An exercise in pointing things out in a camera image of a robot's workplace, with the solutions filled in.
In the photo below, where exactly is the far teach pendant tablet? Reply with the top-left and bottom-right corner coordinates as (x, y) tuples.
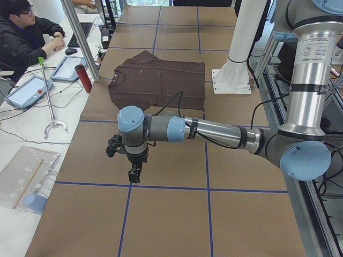
(50, 55), (87, 82)

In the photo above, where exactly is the light blue cap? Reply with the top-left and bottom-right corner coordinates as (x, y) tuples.
(24, 193), (48, 214)

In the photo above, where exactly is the near teach pendant tablet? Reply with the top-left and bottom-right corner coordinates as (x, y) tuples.
(4, 75), (46, 109)

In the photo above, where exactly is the red water bottle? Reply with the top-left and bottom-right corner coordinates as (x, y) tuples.
(74, 64), (92, 93)

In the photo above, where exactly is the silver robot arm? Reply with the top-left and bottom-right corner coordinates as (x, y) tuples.
(117, 1), (342, 183)

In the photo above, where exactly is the clear plastic bag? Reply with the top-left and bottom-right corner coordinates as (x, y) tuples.
(1, 146), (60, 213)

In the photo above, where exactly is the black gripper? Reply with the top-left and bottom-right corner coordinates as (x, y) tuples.
(127, 149), (147, 184)

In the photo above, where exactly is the black computer mouse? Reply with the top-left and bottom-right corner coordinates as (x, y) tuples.
(65, 48), (78, 56)

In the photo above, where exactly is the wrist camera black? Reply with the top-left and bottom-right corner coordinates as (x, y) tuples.
(106, 134), (125, 157)

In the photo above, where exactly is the black box with label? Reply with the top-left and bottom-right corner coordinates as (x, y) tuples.
(100, 28), (111, 49)

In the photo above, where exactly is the aluminium frame post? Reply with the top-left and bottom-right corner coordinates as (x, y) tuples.
(61, 0), (100, 81)

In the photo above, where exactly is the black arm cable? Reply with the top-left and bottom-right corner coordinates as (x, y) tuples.
(152, 90), (289, 149)

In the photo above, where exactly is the brown paper table cover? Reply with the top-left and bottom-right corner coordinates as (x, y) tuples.
(26, 6), (305, 256)

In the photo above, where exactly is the black keyboard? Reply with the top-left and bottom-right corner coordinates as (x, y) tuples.
(67, 22), (93, 48)

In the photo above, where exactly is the metal reacher grabber tool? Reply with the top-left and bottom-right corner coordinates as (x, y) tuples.
(38, 57), (68, 139)

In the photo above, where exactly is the wooden stick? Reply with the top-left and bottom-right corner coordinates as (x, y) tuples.
(12, 159), (44, 209)

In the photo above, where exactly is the brown t-shirt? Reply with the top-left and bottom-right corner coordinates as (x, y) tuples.
(108, 50), (205, 110)

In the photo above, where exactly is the person in black jacket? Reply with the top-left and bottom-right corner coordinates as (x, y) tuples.
(1, 1), (65, 82)

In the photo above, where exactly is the teach pendant tablet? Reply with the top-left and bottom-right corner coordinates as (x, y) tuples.
(4, 75), (46, 109)
(50, 55), (87, 82)

